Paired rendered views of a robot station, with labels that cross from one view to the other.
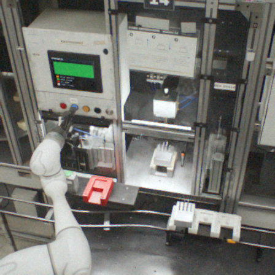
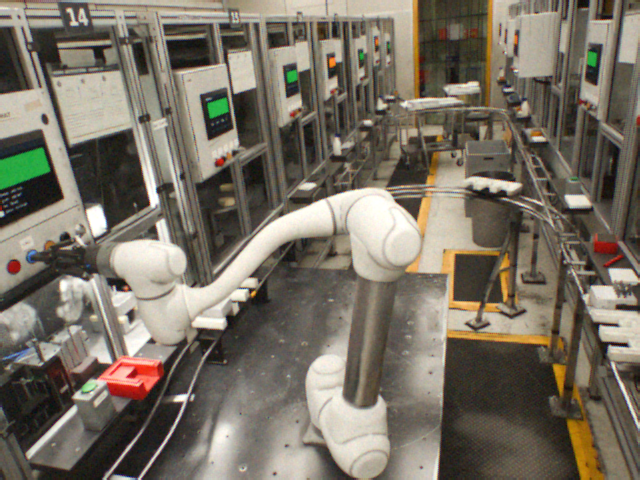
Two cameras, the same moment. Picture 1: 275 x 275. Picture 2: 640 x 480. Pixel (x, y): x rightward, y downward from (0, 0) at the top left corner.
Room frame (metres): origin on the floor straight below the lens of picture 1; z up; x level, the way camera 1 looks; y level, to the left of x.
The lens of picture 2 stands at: (0.88, 1.44, 1.89)
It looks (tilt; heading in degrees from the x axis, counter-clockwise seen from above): 23 degrees down; 274
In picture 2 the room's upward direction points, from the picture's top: 6 degrees counter-clockwise
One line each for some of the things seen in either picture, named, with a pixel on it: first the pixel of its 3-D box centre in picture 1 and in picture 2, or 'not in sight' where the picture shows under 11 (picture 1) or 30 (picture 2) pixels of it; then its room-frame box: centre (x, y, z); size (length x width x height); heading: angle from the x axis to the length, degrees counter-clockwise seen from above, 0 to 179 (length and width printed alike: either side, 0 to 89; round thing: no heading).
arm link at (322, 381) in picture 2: not in sight; (332, 390); (0.96, 0.25, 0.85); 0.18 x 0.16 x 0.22; 109
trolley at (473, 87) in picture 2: not in sight; (462, 113); (-1.15, -6.49, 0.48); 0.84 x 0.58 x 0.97; 84
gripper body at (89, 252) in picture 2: (59, 132); (91, 259); (1.53, 0.37, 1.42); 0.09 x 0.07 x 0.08; 166
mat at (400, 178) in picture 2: not in sight; (410, 183); (0.00, -4.50, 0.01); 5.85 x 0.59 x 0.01; 76
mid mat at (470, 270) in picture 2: not in sight; (476, 276); (-0.12, -1.92, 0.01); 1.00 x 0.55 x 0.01; 76
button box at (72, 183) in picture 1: (70, 180); (92, 404); (1.65, 0.39, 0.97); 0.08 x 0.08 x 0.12; 76
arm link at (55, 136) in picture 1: (53, 142); (115, 260); (1.46, 0.39, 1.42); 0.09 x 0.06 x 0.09; 76
